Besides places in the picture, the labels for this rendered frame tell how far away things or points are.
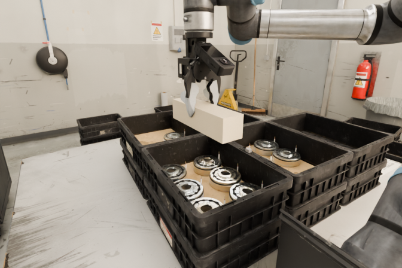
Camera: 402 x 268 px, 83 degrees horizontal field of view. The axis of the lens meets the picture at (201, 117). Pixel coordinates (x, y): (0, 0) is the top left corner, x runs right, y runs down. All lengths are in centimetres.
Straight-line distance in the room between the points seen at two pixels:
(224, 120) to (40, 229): 71
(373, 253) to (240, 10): 56
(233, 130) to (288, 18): 33
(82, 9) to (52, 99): 135
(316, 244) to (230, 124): 27
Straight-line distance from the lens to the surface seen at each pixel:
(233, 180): 74
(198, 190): 70
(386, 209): 61
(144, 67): 409
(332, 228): 92
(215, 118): 52
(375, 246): 58
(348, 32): 70
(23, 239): 95
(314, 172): 73
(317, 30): 68
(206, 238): 55
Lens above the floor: 126
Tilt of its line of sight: 17 degrees down
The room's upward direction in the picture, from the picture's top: straight up
